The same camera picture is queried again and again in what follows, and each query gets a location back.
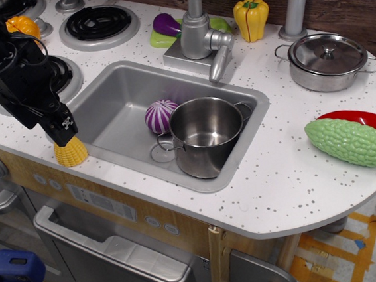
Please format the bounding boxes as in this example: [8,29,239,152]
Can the steel pot in sink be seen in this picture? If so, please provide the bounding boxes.
[164,97,253,179]

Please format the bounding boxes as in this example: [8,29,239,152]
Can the grey vertical pole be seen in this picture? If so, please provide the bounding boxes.
[279,0,307,42]

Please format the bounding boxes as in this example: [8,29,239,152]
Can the lidded steel pot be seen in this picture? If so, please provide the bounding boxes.
[274,33,376,92]

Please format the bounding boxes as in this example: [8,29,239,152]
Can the orange toy pepper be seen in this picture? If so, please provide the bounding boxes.
[5,15,41,39]

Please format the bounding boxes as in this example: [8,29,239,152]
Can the blue clamp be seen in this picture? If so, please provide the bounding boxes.
[0,249,46,282]

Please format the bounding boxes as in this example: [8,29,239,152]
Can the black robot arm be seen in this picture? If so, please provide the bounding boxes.
[0,14,78,147]

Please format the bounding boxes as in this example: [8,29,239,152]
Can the red toy chili pepper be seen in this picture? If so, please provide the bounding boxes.
[318,110,376,129]

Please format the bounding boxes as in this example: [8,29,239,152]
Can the grey oven door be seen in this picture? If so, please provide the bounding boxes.
[0,161,60,282]

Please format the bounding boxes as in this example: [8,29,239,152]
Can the grey stove knob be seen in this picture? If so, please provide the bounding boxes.
[55,0,85,13]

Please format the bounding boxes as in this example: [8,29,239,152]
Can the purple toy eggplant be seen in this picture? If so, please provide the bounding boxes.
[153,13,182,38]

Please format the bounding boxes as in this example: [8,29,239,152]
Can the purple white striped toy onion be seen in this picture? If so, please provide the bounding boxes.
[145,99,178,134]

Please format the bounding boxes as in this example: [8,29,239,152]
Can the back left stove burner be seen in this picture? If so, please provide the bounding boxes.
[0,0,46,19]

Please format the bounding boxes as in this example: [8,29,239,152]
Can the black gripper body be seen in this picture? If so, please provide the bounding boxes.
[0,55,74,134]

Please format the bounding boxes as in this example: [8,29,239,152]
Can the green toy bitter gourd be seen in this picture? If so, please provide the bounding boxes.
[304,118,376,168]

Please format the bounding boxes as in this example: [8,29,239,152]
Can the grey dishwasher door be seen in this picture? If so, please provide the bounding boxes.
[33,205,211,282]

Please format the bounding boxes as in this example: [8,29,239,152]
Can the grey toy sink basin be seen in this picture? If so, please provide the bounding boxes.
[69,61,269,193]

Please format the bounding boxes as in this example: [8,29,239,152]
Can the back right stove burner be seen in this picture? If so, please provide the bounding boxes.
[59,5,140,52]

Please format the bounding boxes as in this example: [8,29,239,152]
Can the grey toy faucet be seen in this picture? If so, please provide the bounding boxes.
[163,0,235,83]

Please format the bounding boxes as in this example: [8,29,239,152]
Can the front stove burner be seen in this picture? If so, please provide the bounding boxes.
[0,56,83,117]

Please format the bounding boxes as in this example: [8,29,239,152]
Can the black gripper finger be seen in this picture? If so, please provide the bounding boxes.
[44,116,78,147]

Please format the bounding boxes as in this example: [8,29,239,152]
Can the green toy plate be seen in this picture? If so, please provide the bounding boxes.
[150,17,232,48]

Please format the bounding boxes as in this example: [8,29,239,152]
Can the yellow toy bell pepper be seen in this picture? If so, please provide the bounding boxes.
[233,0,269,42]

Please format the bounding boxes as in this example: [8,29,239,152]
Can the stove burner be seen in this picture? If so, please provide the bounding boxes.
[59,5,140,52]
[0,56,83,117]
[0,0,46,19]

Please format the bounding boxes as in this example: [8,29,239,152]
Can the grey cabinet door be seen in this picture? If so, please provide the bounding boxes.
[229,250,297,282]

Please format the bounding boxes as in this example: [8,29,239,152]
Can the yellow toy corn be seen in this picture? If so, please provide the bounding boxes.
[54,137,88,168]

